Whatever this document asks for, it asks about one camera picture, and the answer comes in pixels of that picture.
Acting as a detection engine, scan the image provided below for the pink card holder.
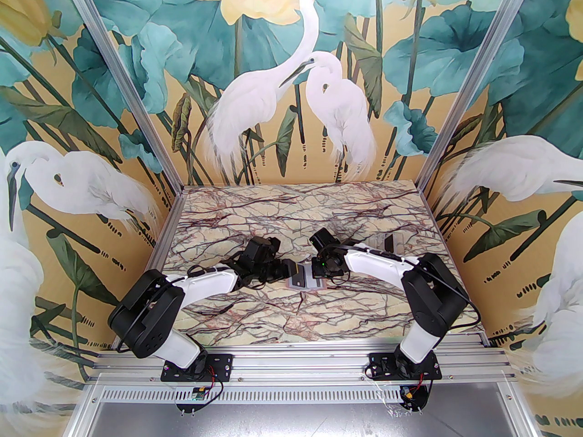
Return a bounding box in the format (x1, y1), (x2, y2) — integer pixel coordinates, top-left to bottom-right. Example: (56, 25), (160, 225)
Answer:
(287, 266), (327, 291)

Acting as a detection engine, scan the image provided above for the clear acrylic card stand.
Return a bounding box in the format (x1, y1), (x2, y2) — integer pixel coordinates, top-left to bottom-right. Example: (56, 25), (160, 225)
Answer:
(373, 232), (407, 254)

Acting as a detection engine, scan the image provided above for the perforated metal strip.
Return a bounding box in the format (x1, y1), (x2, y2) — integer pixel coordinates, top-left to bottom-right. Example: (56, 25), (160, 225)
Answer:
(91, 384), (520, 403)

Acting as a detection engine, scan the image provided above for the grey metal sheet panel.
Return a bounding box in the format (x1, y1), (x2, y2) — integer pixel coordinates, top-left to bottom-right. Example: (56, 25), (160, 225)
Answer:
(68, 401), (540, 437)

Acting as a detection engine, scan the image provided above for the black left arm cable bundle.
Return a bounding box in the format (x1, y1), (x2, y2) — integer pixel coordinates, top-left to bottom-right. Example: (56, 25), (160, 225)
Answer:
(188, 253), (269, 290)

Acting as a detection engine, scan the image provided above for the aluminium frame rail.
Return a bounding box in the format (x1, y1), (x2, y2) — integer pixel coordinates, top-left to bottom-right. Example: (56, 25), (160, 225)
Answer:
(87, 340), (520, 385)

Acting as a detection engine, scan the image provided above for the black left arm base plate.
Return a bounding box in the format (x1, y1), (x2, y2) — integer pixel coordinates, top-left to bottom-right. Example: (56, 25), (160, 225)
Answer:
(162, 353), (234, 381)

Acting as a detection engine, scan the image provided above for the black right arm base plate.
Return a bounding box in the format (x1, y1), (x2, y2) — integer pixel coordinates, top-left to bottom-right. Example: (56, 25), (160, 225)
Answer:
(368, 352), (442, 380)

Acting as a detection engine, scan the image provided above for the black bracket with yellow connector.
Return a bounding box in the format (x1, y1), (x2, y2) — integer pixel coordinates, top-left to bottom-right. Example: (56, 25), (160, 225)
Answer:
(399, 380), (432, 412)

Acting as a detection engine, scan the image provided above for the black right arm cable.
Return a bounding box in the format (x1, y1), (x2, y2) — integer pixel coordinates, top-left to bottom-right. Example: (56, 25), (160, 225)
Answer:
(337, 242), (480, 331)

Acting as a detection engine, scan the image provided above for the aluminium frame post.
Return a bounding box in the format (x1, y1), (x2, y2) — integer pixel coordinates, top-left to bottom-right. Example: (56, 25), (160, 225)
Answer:
(59, 0), (184, 192)
(417, 0), (533, 192)

